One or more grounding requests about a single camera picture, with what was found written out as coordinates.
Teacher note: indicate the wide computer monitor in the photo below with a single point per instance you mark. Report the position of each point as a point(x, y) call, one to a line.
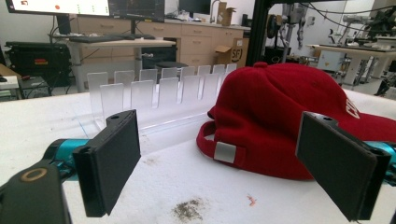
point(62, 5)

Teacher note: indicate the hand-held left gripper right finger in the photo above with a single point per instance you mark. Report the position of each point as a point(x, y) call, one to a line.
point(336, 161)

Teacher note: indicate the black equipment case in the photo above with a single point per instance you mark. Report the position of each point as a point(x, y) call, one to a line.
point(37, 62)

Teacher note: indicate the light wooden standing desk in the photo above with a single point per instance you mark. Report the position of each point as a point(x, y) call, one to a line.
point(124, 43)

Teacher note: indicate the small black monitor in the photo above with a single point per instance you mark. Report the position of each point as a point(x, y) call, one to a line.
point(194, 5)

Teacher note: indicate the wooden cabinet row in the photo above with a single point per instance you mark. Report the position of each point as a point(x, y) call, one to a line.
point(196, 40)

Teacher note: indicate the white workbench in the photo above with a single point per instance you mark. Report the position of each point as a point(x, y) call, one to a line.
point(358, 51)

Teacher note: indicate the dark computer monitor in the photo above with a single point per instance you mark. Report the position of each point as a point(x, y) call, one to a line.
point(137, 9)

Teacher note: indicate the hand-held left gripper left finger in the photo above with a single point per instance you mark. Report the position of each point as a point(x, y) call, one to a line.
point(109, 161)

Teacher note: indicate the tall cardboard box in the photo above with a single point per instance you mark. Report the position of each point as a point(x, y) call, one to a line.
point(224, 14)

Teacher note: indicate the black metal frame post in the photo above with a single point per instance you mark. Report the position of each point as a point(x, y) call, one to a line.
point(258, 31)

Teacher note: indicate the red baseball cap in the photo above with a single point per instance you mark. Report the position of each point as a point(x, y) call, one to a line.
point(267, 105)

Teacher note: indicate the clear acrylic divider rack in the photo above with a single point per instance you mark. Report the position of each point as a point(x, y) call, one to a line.
point(168, 93)

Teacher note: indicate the open cardboard box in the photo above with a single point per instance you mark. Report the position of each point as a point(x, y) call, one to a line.
point(235, 53)

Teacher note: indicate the black keyboard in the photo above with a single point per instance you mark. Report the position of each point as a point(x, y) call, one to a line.
point(93, 39)

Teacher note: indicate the black round stool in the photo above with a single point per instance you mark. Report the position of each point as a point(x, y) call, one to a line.
point(171, 65)

